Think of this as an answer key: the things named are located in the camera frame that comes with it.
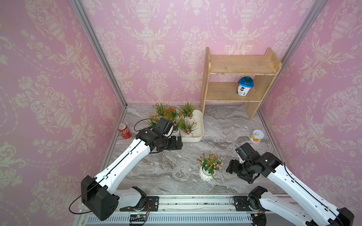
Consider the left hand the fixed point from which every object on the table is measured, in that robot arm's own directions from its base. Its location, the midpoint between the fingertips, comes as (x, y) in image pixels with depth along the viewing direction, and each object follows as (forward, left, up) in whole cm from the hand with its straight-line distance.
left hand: (176, 146), depth 76 cm
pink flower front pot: (+16, +2, -4) cm, 17 cm away
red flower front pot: (-9, -17, -3) cm, 20 cm away
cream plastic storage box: (+22, -14, -19) cm, 32 cm away
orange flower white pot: (+34, +14, -5) cm, 38 cm away
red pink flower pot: (+13, -6, -4) cm, 15 cm away
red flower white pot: (+26, +6, -2) cm, 26 cm away
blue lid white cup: (+39, -44, +13) cm, 60 cm away
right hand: (-11, -29, -7) cm, 32 cm away
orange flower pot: (+31, -6, -4) cm, 32 cm away
